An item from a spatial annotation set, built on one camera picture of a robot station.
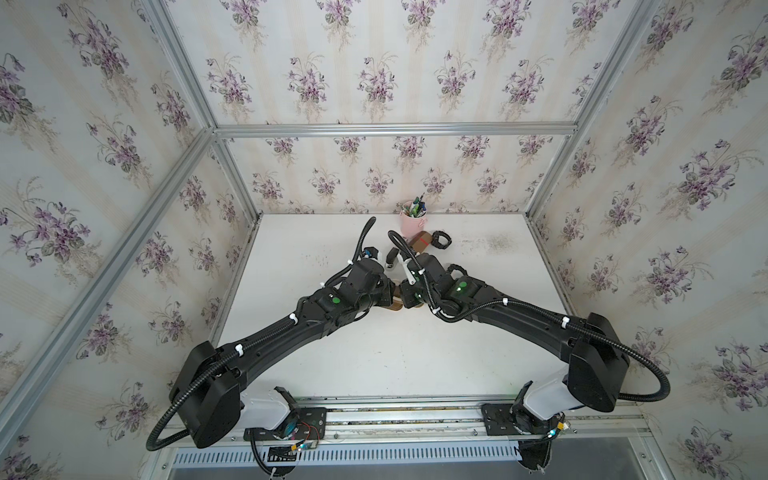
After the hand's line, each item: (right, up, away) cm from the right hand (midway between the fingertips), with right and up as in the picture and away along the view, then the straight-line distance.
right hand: (405, 286), depth 82 cm
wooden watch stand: (-3, -3, -7) cm, 8 cm away
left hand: (-3, +1, -2) cm, 4 cm away
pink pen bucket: (+4, +18, +25) cm, 31 cm away
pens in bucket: (+6, +25, +25) cm, 36 cm away
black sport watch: (+15, +14, +28) cm, 34 cm away
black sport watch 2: (+18, +4, +18) cm, 26 cm away
